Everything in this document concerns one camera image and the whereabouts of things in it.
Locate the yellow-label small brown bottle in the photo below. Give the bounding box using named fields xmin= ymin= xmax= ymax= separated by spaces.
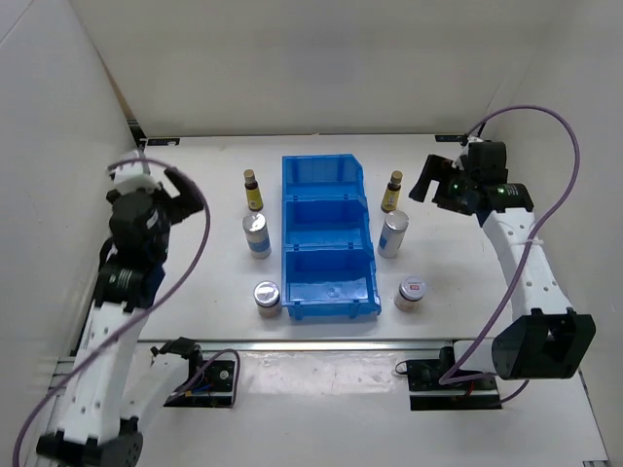
xmin=243 ymin=169 xmax=264 ymax=212
xmin=381 ymin=170 xmax=403 ymax=213

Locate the blue three-compartment plastic bin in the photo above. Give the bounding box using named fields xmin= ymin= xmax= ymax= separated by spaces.
xmin=281 ymin=154 xmax=382 ymax=320

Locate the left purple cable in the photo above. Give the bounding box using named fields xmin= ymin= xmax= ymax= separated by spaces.
xmin=12 ymin=158 xmax=242 ymax=467

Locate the left white-lid spice jar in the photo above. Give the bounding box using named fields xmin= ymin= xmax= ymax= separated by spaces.
xmin=253 ymin=281 xmax=281 ymax=318

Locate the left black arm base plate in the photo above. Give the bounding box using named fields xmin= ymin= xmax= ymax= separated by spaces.
xmin=165 ymin=349 xmax=241 ymax=409

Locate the right white-lid spice jar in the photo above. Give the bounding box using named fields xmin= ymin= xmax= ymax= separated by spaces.
xmin=393 ymin=276 xmax=427 ymax=312

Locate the purple cable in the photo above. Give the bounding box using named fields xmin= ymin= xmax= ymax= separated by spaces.
xmin=437 ymin=105 xmax=583 ymax=406
xmin=12 ymin=158 xmax=242 ymax=467

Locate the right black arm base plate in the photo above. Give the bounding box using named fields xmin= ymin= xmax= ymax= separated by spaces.
xmin=393 ymin=346 xmax=502 ymax=412

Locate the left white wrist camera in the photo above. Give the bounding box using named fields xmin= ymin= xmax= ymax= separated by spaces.
xmin=108 ymin=149 xmax=157 ymax=195

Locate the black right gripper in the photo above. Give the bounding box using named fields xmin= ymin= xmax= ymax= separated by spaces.
xmin=409 ymin=155 xmax=477 ymax=216

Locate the blue-label silver-lid shaker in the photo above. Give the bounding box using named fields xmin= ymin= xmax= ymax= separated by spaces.
xmin=377 ymin=210 xmax=409 ymax=259
xmin=242 ymin=212 xmax=272 ymax=259

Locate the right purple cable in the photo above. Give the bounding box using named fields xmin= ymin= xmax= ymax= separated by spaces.
xmin=437 ymin=105 xmax=583 ymax=406

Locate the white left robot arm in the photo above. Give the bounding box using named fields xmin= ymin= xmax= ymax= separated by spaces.
xmin=36 ymin=163 xmax=209 ymax=466

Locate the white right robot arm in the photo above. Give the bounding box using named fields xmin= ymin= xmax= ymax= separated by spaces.
xmin=409 ymin=138 xmax=596 ymax=389

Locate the white-lid spice jar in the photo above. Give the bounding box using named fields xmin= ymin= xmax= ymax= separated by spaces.
xmin=253 ymin=281 xmax=281 ymax=318
xmin=393 ymin=276 xmax=427 ymax=312

